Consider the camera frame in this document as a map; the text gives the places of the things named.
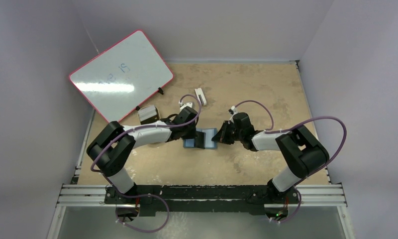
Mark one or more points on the aluminium frame rail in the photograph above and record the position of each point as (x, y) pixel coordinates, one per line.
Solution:
(94, 195)

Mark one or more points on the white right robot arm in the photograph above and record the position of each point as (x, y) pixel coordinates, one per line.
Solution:
(302, 152)

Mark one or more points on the white whiteboard eraser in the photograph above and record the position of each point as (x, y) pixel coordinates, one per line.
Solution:
(201, 97)

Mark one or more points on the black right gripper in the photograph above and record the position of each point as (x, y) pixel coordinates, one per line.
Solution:
(228, 131)

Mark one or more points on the blue card holder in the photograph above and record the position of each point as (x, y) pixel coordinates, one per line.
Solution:
(209, 144)

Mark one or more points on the black mounting base plate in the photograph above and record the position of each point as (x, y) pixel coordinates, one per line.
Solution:
(147, 200)

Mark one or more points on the gold oval tin tray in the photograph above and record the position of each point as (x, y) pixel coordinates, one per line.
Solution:
(148, 117)

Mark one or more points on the pink framed whiteboard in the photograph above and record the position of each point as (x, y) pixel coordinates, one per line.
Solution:
(122, 77)

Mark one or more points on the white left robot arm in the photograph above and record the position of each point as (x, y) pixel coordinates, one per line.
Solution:
(113, 145)

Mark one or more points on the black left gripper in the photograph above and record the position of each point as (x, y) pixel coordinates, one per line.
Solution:
(193, 134)

